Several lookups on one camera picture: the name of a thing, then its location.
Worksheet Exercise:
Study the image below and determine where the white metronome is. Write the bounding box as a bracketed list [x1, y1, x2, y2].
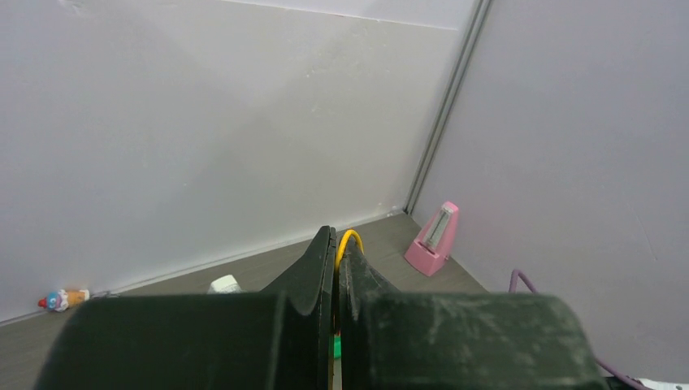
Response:
[208, 275, 243, 294]

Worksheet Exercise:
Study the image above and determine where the pink metronome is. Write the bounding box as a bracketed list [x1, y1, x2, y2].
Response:
[404, 201, 460, 276]

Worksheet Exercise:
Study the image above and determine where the green plastic bin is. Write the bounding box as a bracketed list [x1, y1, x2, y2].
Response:
[333, 333, 342, 359]

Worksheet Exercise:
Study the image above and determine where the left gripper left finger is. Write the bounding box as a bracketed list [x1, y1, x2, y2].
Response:
[35, 226, 336, 389]

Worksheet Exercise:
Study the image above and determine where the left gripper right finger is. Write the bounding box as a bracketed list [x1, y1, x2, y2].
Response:
[339, 242, 607, 389]

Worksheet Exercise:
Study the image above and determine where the small clown figurine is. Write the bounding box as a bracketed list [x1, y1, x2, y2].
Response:
[37, 289, 91, 312]

